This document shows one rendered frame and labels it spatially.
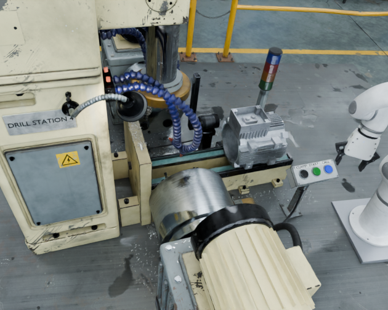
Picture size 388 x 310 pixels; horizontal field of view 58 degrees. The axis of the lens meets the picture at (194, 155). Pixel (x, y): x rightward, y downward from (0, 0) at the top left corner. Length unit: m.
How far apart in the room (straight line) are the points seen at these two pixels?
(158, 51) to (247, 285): 0.62
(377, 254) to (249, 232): 0.88
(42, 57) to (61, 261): 0.76
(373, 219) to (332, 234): 0.16
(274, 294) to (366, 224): 0.90
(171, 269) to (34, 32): 0.58
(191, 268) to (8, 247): 0.74
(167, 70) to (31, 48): 0.38
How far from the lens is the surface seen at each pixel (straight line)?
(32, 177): 1.01
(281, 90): 2.11
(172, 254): 0.89
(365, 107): 1.28
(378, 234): 1.53
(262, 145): 1.32
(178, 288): 0.85
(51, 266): 1.32
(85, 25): 0.75
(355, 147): 1.42
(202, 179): 1.03
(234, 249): 0.70
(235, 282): 0.68
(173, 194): 1.00
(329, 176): 1.32
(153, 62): 0.99
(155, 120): 1.45
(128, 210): 1.27
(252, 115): 1.32
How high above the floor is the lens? 1.95
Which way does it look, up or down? 46 degrees down
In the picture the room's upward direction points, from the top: 8 degrees clockwise
